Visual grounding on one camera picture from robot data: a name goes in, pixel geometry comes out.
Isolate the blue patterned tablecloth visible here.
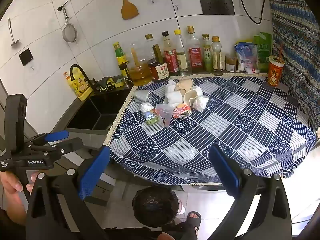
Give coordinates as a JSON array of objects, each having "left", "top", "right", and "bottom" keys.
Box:
[{"left": 103, "top": 73, "right": 317, "bottom": 186}]

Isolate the patterned blue curtain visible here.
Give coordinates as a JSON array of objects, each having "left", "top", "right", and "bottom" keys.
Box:
[{"left": 264, "top": 0, "right": 320, "bottom": 132}]

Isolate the black sandal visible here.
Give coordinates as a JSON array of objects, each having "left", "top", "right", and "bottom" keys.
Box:
[{"left": 186, "top": 211, "right": 202, "bottom": 232}]

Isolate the metal mesh strainer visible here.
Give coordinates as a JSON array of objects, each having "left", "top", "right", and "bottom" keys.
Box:
[{"left": 62, "top": 6, "right": 76, "bottom": 44}]

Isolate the long black socket panel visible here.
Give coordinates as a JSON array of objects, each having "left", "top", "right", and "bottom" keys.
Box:
[{"left": 200, "top": 0, "right": 235, "bottom": 16}]

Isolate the white and blue bag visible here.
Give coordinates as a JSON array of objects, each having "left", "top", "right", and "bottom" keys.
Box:
[{"left": 234, "top": 42, "right": 259, "bottom": 74}]

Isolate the thick black cable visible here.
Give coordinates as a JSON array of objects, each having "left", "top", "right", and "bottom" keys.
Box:
[{"left": 235, "top": 0, "right": 266, "bottom": 25}]

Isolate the yellow and grey cloth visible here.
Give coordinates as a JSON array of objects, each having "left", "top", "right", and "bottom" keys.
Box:
[{"left": 96, "top": 77, "right": 118, "bottom": 93}]

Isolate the crushed cream paper bowl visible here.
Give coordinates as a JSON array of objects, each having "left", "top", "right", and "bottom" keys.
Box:
[{"left": 183, "top": 86, "right": 204, "bottom": 108}]

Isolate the dark soy sauce jug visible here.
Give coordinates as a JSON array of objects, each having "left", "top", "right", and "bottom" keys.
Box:
[{"left": 147, "top": 44, "right": 171, "bottom": 82}]

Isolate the green bag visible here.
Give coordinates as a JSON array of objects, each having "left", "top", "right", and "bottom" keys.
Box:
[{"left": 253, "top": 32, "right": 273, "bottom": 73}]

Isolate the orange paper cup with straw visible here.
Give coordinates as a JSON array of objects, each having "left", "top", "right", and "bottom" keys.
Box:
[{"left": 267, "top": 42, "right": 286, "bottom": 87}]

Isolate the hanging metal ladle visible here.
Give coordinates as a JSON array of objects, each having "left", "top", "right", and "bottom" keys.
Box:
[{"left": 7, "top": 18, "right": 21, "bottom": 47}]

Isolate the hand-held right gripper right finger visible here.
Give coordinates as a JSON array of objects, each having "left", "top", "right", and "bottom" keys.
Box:
[{"left": 209, "top": 144, "right": 296, "bottom": 240}]

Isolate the small black wall socket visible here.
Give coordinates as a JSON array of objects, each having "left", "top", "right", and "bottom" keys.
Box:
[{"left": 19, "top": 48, "right": 34, "bottom": 67}]

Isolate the yellow dish soap bottle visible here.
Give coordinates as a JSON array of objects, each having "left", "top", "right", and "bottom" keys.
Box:
[{"left": 63, "top": 71, "right": 93, "bottom": 102}]

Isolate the beige paper bowl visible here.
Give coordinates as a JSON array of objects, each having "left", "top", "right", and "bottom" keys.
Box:
[{"left": 174, "top": 78, "right": 194, "bottom": 92}]

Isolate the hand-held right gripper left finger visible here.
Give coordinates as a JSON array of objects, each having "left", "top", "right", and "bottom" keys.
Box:
[{"left": 26, "top": 146, "right": 112, "bottom": 240}]

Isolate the small green packet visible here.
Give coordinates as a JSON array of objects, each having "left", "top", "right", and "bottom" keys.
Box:
[{"left": 145, "top": 110, "right": 160, "bottom": 126}]

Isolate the clear vinegar bottle yellow cap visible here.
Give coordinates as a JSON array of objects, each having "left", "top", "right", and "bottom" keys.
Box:
[{"left": 174, "top": 29, "right": 189, "bottom": 77}]

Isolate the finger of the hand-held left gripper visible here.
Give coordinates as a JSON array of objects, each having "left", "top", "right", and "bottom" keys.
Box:
[
  {"left": 25, "top": 130, "right": 70, "bottom": 147},
  {"left": 32, "top": 137, "right": 83, "bottom": 162}
]

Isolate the small glass jar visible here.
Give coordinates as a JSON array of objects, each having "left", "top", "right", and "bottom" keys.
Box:
[{"left": 225, "top": 56, "right": 237, "bottom": 73}]

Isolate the clear bottle red label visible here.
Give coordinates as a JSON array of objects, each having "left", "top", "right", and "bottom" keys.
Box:
[{"left": 186, "top": 26, "right": 203, "bottom": 74}]

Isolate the wooden spatula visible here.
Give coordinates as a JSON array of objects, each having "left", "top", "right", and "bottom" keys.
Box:
[{"left": 117, "top": 0, "right": 139, "bottom": 20}]

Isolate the bin with black bag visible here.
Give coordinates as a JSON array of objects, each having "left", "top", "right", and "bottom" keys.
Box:
[{"left": 132, "top": 186, "right": 180, "bottom": 228}]

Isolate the clear bottle gold cap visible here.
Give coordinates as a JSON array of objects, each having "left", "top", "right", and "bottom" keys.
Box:
[{"left": 144, "top": 34, "right": 157, "bottom": 61}]

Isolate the black faucet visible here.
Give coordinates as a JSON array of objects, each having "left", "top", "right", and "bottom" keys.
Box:
[{"left": 69, "top": 64, "right": 97, "bottom": 93}]

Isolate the large cooking oil jug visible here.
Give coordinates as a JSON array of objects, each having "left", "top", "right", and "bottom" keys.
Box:
[{"left": 128, "top": 44, "right": 153, "bottom": 87}]

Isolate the white tissue in plastic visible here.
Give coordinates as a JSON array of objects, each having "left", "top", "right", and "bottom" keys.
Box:
[{"left": 193, "top": 96, "right": 209, "bottom": 112}]

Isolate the green bottle yellow label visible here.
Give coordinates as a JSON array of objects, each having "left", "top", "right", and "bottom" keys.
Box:
[{"left": 112, "top": 42, "right": 130, "bottom": 78}]

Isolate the silver foil cup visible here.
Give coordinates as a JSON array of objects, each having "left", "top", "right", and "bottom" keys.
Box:
[{"left": 133, "top": 90, "right": 153, "bottom": 104}]

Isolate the small white tissue ball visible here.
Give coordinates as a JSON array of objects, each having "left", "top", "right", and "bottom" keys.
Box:
[{"left": 140, "top": 102, "right": 154, "bottom": 114}]

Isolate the person's left hand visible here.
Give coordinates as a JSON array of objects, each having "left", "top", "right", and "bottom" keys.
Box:
[{"left": 0, "top": 171, "right": 46, "bottom": 207}]

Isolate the colourful crumpled wrapper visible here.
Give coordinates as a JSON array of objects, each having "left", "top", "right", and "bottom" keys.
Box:
[{"left": 173, "top": 104, "right": 192, "bottom": 119}]

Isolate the pale bottle yellow cap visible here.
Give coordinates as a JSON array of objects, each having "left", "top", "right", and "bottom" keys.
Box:
[{"left": 212, "top": 36, "right": 224, "bottom": 77}]

